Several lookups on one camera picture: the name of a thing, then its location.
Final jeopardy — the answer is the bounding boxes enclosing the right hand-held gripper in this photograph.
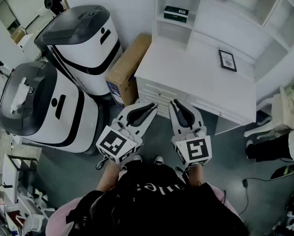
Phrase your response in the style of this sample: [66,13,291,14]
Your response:
[168,99,213,171]

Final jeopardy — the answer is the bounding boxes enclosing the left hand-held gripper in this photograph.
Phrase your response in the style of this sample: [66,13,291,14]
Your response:
[95,102,159,164]

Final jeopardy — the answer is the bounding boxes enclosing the green tissues pack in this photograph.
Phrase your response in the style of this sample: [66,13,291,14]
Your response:
[163,5,190,24]

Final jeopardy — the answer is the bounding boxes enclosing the white shelf compartment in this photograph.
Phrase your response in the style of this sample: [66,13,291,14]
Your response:
[156,0,201,29]

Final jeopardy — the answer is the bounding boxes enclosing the person's left forearm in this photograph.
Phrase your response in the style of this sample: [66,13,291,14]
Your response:
[95,161,128,194]

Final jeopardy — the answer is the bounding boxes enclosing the person's right forearm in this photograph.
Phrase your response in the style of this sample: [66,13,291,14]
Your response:
[187,166,204,188]

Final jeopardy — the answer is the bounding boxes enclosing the brown cardboard box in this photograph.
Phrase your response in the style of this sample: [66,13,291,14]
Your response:
[105,32,152,107]

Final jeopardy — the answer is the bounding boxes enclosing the white delivery robot dark lid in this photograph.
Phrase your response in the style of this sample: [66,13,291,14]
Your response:
[0,60,105,156]
[33,4,123,100]

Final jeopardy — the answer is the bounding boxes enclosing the person's black shirt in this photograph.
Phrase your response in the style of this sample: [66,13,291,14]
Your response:
[65,161,250,236]

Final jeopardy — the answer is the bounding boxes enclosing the white ornate chair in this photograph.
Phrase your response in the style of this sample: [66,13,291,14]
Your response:
[244,85,294,140]

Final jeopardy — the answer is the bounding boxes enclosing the white hutch shelving unit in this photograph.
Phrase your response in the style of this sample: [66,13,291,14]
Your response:
[153,0,294,83]

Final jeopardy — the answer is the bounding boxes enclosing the black and green bag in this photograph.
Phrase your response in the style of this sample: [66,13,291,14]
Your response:
[271,165,294,181]

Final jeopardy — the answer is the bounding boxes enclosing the person's pink trousers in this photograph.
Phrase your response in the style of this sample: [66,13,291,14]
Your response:
[45,183,242,236]

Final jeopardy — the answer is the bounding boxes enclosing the small cardboard box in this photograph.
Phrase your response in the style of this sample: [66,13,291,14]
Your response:
[10,27,27,44]

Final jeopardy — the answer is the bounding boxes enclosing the white plastic chair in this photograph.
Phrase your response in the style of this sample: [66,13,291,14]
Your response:
[16,190,56,236]

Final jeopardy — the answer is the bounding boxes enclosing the grey wrist strap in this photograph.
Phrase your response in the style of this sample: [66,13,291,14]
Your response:
[96,156,111,170]

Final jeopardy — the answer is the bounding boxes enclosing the black picture frame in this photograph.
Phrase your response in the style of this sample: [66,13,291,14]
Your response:
[218,49,238,73]

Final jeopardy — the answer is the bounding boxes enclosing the black floor cable with adapter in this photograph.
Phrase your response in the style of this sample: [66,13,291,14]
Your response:
[242,171,294,216]

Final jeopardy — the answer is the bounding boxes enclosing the black metal frame table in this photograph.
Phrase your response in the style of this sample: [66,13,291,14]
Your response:
[8,155,38,199]

